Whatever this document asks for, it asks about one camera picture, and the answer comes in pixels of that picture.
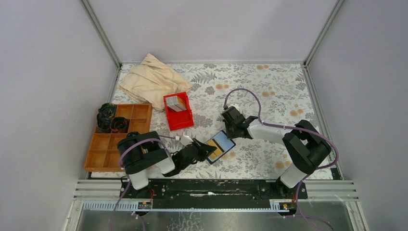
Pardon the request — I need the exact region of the orange credit card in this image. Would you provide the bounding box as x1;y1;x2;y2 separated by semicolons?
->
208;149;223;162

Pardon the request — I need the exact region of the stack of credit cards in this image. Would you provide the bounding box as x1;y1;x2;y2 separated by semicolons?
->
165;95;187;112

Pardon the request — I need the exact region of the beige folded cloth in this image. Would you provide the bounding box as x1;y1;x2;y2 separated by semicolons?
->
119;53;192;111

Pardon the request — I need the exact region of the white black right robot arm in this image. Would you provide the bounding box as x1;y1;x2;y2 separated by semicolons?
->
221;106;332;198

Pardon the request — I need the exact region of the black leather card holder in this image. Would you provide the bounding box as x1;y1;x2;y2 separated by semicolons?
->
205;130;236;165

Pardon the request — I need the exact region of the dark floral rolled cloth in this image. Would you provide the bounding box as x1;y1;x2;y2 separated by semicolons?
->
96;113;112;133

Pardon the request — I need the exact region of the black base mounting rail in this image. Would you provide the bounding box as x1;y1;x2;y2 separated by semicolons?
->
120;179;308;209

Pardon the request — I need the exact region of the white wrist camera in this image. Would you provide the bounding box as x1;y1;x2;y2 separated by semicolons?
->
228;103;240;111
175;135;194;146

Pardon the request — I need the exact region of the wooden compartment tray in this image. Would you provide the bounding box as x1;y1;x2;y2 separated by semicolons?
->
84;104;153;172

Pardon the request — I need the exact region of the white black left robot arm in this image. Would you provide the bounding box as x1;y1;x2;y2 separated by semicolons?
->
116;131;217;198

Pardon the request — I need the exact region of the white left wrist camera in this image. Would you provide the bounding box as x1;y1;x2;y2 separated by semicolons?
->
175;135;194;146

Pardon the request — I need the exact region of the floral patterned table mat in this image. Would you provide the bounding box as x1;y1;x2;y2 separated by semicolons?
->
90;63;334;180

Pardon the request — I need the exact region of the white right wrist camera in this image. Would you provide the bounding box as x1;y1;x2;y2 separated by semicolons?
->
228;103;240;111

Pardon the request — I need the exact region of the red plastic bin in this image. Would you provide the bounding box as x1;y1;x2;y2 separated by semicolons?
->
163;92;194;131

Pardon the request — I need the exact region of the dark green rolled cloth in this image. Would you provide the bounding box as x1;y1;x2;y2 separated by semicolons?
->
98;103;117;118

